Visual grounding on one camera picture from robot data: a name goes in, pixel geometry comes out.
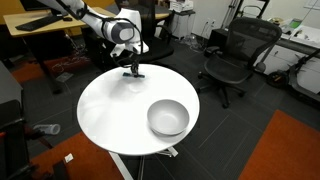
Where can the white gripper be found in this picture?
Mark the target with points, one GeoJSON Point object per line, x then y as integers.
{"type": "Point", "coordinates": [128, 50]}

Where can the teal and white pen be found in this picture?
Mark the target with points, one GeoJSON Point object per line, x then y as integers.
{"type": "Point", "coordinates": [128, 75]}

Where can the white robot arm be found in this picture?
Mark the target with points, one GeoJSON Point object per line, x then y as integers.
{"type": "Point", "coordinates": [113, 26]}

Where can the white bowl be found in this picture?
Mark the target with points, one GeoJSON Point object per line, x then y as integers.
{"type": "Point", "coordinates": [168, 117]}

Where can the black padded office chair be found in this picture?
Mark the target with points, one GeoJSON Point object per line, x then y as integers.
{"type": "Point", "coordinates": [156, 36]}

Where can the round white table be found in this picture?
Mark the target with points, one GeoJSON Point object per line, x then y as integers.
{"type": "Point", "coordinates": [133, 110]}

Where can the white printer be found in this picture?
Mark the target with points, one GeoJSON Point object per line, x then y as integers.
{"type": "Point", "coordinates": [180, 5]}

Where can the black computer mouse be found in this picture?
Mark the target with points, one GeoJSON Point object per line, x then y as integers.
{"type": "Point", "coordinates": [67, 19]}

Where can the wooden desk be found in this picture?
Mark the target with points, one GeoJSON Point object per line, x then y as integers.
{"type": "Point", "coordinates": [56, 23]}

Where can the black mesh office chair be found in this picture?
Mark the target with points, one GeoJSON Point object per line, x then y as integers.
{"type": "Point", "coordinates": [238, 55]}

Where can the clear plastic cup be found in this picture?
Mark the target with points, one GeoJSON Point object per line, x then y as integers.
{"type": "Point", "coordinates": [48, 129]}

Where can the black keyboard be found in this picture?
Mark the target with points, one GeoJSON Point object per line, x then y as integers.
{"type": "Point", "coordinates": [38, 23]}

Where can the small white paper scrap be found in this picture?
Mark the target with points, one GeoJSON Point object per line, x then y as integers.
{"type": "Point", "coordinates": [68, 158]}

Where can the black computer monitor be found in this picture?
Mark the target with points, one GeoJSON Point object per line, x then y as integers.
{"type": "Point", "coordinates": [31, 4]}

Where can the black chair with red trim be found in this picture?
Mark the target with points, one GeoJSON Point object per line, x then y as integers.
{"type": "Point", "coordinates": [15, 143]}

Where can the black electric scooter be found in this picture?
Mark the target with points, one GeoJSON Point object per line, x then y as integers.
{"type": "Point", "coordinates": [293, 78]}

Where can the white cabinet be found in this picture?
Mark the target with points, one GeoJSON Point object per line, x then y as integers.
{"type": "Point", "coordinates": [300, 60]}

